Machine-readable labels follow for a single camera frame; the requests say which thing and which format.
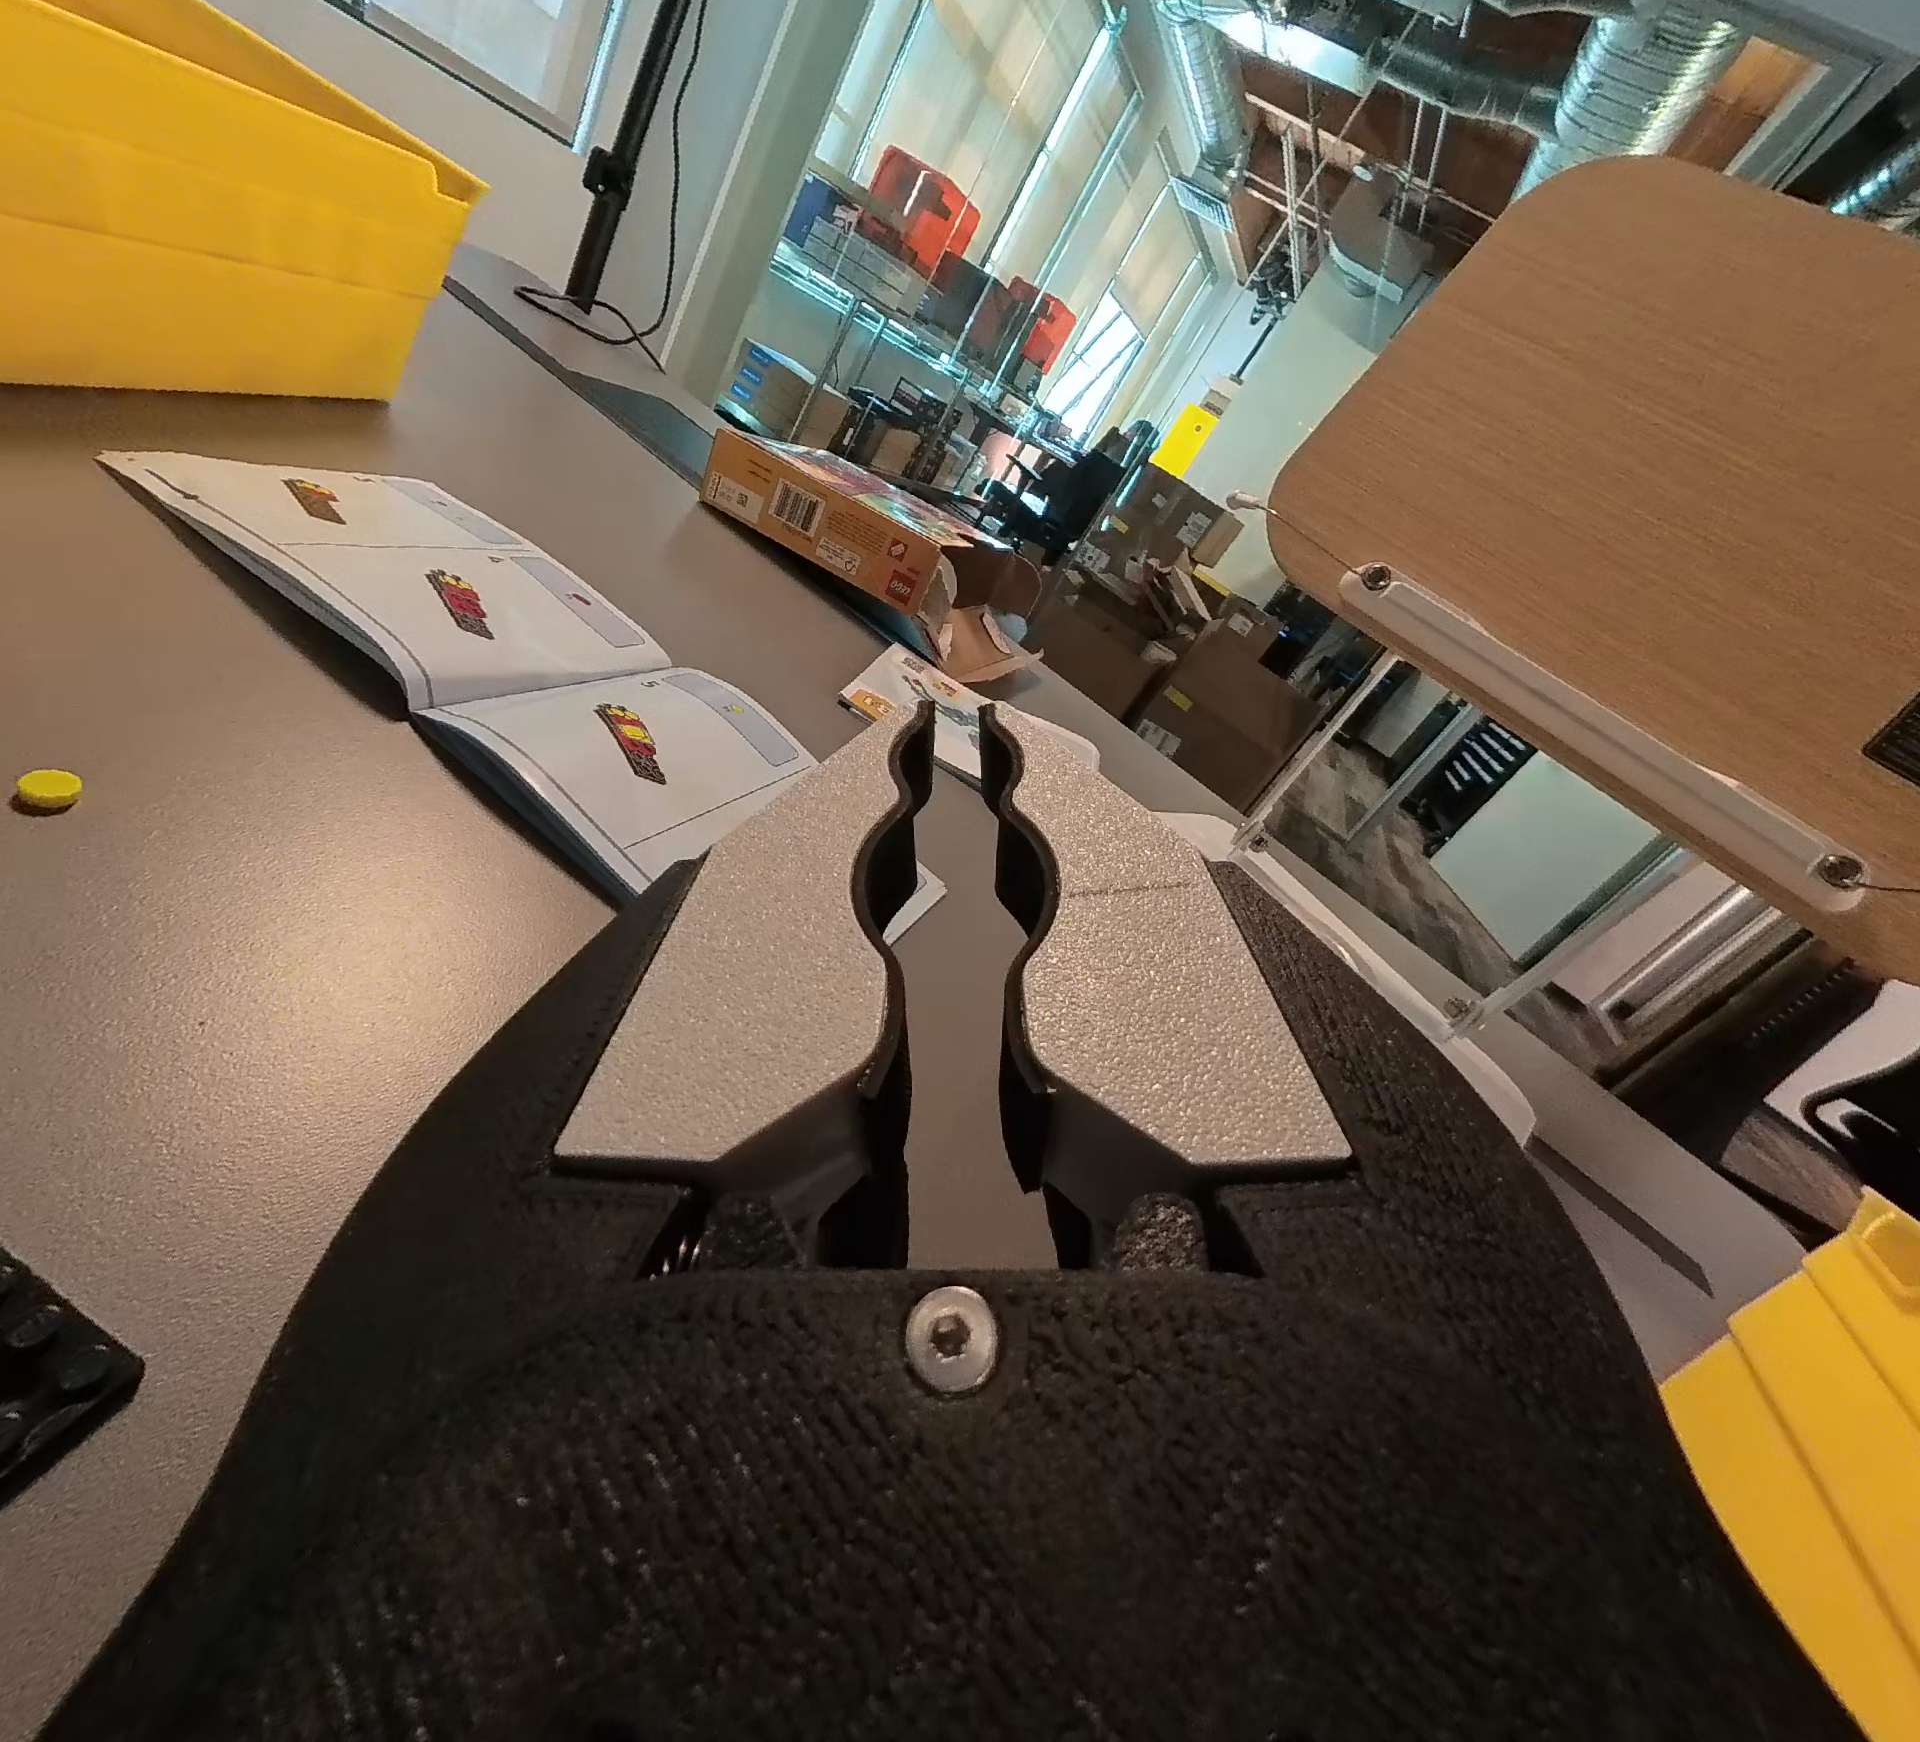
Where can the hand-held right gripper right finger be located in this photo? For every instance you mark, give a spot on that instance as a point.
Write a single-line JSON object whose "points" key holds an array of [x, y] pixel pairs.
{"points": [[1170, 1022]]}

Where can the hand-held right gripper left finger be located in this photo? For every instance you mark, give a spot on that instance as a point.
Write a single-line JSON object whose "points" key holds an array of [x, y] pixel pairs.
{"points": [[734, 992]]}

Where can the yellow round lego piece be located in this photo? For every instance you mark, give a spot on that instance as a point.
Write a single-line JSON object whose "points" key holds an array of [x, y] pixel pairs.
{"points": [[44, 791]]}

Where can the black lego plate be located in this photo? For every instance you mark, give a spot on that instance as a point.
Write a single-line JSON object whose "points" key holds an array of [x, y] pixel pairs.
{"points": [[44, 1367]]}

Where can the lego instruction booklet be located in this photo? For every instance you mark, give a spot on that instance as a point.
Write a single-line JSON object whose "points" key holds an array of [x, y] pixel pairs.
{"points": [[495, 663]]}

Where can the orange lego box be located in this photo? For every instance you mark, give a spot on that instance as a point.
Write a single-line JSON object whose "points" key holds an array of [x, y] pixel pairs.
{"points": [[817, 513]]}

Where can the white paper leaflet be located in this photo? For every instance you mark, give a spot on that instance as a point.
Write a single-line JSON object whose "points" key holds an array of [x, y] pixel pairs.
{"points": [[899, 693]]}

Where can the stack of cardboard boxes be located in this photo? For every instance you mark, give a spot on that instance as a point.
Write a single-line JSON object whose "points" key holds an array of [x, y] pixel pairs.
{"points": [[1201, 678]]}

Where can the black office chair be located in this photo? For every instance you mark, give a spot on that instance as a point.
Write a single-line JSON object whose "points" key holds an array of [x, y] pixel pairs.
{"points": [[1071, 491]]}

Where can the yellow sign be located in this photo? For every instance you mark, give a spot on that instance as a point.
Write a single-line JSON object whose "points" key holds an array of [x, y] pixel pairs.
{"points": [[1178, 440]]}

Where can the metal shelf rack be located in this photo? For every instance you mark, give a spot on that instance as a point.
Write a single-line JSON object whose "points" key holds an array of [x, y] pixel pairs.
{"points": [[885, 331]]}

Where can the orange and black crate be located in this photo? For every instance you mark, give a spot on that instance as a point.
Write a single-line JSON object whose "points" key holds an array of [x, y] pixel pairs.
{"points": [[924, 206], [1039, 320]]}

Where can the light wooden table board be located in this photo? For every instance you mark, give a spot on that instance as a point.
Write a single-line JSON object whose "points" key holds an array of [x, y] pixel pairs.
{"points": [[1635, 469]]}

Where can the black stand pole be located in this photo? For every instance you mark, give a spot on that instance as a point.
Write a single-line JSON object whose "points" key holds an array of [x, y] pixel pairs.
{"points": [[652, 77]]}

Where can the silver ventilation duct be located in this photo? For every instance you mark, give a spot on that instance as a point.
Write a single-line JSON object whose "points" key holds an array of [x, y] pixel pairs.
{"points": [[1619, 77]]}

